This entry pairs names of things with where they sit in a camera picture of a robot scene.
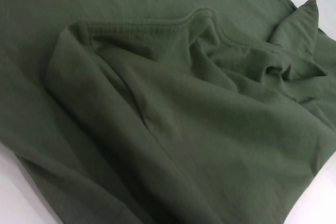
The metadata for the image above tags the dark green FREE t-shirt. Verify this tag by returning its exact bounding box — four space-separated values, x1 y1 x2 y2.
0 0 336 224

